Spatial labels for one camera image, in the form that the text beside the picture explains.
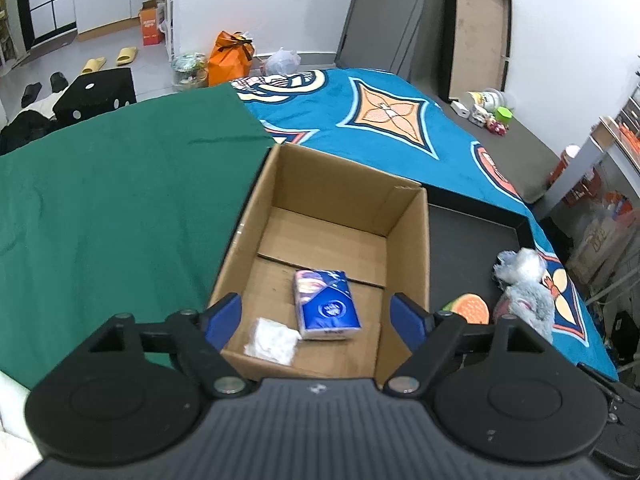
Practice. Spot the orange cardboard box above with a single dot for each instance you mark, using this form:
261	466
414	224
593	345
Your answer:
151	25

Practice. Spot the burger plush toy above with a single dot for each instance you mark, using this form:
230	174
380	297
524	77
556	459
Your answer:
470	307

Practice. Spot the clear bag of green items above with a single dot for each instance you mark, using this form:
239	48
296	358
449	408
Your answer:
190	72

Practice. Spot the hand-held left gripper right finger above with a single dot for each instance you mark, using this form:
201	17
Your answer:
407	320

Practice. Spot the grey plush toy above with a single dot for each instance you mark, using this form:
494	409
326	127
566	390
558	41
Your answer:
530	305

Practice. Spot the black framed glass door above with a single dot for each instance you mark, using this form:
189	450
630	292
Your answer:
45	0

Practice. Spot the blue printed blanket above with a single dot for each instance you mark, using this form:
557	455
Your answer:
450	150

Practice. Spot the small white box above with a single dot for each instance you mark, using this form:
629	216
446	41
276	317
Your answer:
459	108

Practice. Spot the black clothes pile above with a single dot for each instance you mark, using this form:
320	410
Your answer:
25	132

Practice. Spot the green cloth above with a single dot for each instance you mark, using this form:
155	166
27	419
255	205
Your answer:
125	200

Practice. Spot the white desk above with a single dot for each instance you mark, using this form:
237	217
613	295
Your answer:
597	142

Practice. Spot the brown cardboard box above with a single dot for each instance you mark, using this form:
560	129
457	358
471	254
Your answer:
325	240

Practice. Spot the small white toy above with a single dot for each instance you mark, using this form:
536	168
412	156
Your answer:
478	117

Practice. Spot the small red toys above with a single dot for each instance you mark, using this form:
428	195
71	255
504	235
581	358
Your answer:
496	126

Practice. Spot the white plastic bag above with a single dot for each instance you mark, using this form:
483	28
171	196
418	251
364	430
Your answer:
282	62

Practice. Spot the dark grey mat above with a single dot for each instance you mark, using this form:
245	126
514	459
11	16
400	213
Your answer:
525	160

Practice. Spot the white printed cup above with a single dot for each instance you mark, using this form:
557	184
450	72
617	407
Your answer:
487	97

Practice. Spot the green toy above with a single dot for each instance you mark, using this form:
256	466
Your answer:
504	115

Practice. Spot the clear plastic bag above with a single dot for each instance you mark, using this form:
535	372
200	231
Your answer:
520	262

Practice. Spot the orange gift bag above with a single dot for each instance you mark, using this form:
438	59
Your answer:
227	62

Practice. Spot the blue tissue packet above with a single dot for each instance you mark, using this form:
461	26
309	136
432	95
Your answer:
325	305

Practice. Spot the large black tray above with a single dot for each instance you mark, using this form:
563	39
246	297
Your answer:
460	250

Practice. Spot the white crumpled tissue wad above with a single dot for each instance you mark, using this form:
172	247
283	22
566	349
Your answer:
272	342

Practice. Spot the brown board in black frame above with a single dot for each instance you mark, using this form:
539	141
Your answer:
477	35

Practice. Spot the black slipper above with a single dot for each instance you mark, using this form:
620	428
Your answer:
31	94
59	81

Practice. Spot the black white-dotted stool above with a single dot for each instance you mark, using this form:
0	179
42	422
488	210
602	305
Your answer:
100	92

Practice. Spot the cream tote bag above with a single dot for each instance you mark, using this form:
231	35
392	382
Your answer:
597	245

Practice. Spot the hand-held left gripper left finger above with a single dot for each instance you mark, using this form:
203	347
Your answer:
222	317

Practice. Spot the yellow slipper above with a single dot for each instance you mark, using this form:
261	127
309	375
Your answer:
94	65
127	55

